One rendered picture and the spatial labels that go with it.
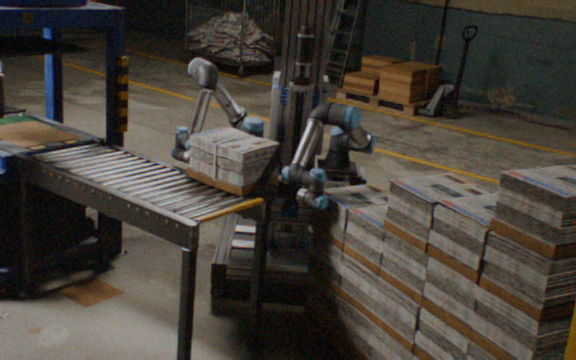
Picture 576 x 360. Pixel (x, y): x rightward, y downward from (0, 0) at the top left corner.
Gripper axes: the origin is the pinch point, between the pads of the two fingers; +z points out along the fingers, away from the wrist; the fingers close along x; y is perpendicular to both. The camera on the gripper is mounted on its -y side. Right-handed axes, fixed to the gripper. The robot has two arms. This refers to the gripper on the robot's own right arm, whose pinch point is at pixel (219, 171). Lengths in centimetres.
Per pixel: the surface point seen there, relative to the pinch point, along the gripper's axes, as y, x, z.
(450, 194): 27, -5, 137
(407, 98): -59, 558, -199
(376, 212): 3, 9, 95
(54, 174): -2, -67, -50
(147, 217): -5, -67, 19
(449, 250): 11, -23, 148
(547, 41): 24, 667, -77
